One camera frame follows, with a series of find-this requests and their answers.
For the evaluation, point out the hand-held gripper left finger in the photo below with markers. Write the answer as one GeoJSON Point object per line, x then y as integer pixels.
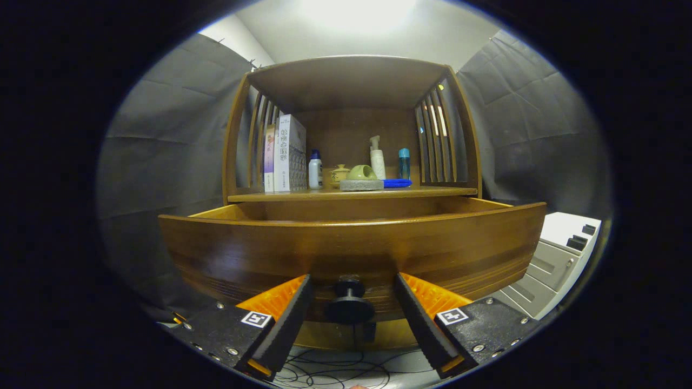
{"type": "Point", "coordinates": [289, 324]}

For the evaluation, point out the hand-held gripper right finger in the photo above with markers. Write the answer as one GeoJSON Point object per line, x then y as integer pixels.
{"type": "Point", "coordinates": [421, 329]}

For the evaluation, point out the black drawer knob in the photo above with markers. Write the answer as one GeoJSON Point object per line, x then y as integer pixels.
{"type": "Point", "coordinates": [350, 310]}

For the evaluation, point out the wooden drawer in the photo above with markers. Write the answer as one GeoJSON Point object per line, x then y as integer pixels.
{"type": "Point", "coordinates": [378, 248]}

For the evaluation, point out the pale green item grey base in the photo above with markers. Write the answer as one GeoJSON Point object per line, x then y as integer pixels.
{"type": "Point", "coordinates": [361, 174]}

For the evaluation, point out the white plastic drawer unit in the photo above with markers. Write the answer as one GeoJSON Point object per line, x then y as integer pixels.
{"type": "Point", "coordinates": [540, 275]}

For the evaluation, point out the wooden countertop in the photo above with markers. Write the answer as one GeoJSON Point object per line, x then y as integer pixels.
{"type": "Point", "coordinates": [432, 192]}

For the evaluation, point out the wooden cabinet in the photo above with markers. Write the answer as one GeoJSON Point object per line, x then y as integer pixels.
{"type": "Point", "coordinates": [346, 81]}

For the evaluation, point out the small black box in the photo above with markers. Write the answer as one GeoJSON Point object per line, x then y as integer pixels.
{"type": "Point", "coordinates": [369, 332]}

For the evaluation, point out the orange black tool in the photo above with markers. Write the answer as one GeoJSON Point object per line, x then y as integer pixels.
{"type": "Point", "coordinates": [177, 317]}

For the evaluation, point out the folded blue cloth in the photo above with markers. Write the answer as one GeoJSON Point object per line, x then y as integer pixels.
{"type": "Point", "coordinates": [397, 183]}

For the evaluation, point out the white bottle blue cap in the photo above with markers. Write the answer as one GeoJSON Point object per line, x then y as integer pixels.
{"type": "Point", "coordinates": [315, 173]}

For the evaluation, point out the yellow lidded teacup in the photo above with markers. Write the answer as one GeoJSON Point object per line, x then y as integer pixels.
{"type": "Point", "coordinates": [339, 175]}

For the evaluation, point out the thin purple book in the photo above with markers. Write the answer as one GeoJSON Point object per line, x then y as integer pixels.
{"type": "Point", "coordinates": [269, 162]}

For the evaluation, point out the clear blue bottle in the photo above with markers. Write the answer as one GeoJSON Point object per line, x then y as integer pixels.
{"type": "Point", "coordinates": [404, 165]}

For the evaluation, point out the thick white book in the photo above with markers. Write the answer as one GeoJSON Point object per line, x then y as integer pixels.
{"type": "Point", "coordinates": [289, 151]}

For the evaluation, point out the white pump bottle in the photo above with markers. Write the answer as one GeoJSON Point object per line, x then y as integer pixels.
{"type": "Point", "coordinates": [378, 162]}

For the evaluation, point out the black backdrop cloth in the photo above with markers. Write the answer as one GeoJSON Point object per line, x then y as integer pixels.
{"type": "Point", "coordinates": [162, 162]}

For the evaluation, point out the bright ceiling light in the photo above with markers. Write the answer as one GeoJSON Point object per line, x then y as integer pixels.
{"type": "Point", "coordinates": [357, 11]}

